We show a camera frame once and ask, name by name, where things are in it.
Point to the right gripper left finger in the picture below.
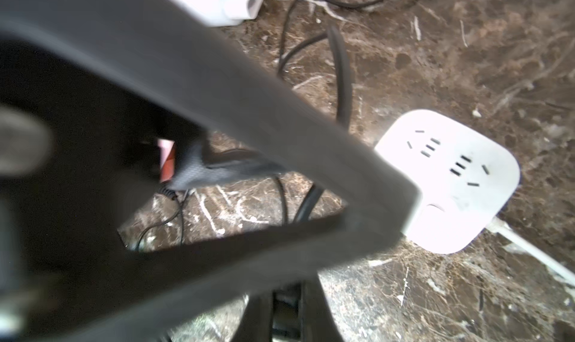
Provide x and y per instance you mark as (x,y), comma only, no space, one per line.
(87,89)

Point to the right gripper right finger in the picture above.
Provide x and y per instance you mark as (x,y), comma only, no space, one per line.
(297,312)

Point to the white hair dryer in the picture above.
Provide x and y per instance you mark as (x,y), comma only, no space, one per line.
(220,0)

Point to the white power strip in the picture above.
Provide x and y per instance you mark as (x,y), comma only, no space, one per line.
(464,177)

